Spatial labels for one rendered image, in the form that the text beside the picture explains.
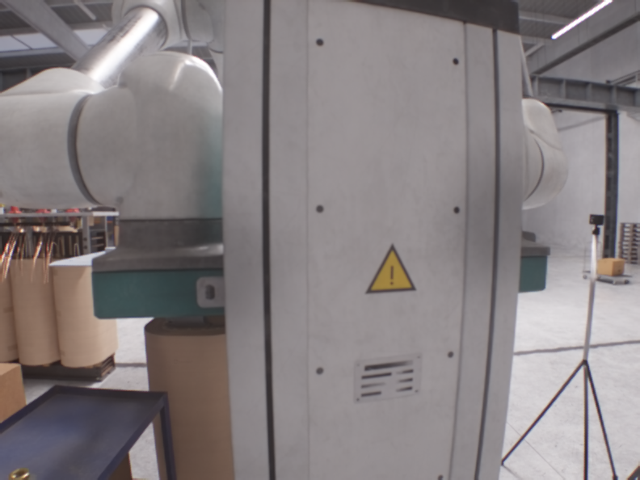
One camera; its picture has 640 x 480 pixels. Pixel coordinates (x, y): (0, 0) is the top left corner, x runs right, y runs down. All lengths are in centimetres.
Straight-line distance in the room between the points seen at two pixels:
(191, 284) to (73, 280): 309
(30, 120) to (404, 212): 45
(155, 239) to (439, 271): 33
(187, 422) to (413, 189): 135
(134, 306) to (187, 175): 17
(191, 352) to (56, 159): 104
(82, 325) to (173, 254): 317
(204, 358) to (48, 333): 258
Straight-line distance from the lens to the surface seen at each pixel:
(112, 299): 47
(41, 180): 54
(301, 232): 35
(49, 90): 59
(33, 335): 386
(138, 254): 46
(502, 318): 48
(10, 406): 185
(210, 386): 148
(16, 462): 128
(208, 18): 104
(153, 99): 47
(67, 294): 356
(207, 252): 44
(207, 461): 165
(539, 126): 78
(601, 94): 1329
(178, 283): 45
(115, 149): 48
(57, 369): 406
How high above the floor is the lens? 152
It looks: 4 degrees down
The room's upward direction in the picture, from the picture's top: straight up
